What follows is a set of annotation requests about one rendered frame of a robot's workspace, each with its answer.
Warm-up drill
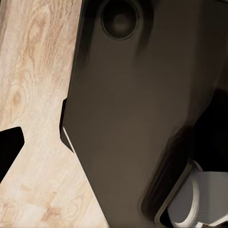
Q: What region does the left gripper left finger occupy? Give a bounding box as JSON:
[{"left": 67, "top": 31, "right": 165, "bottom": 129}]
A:
[{"left": 0, "top": 126, "right": 25, "bottom": 183}]

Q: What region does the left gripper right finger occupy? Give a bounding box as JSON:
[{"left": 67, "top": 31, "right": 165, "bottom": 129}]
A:
[{"left": 213, "top": 126, "right": 228, "bottom": 165}]

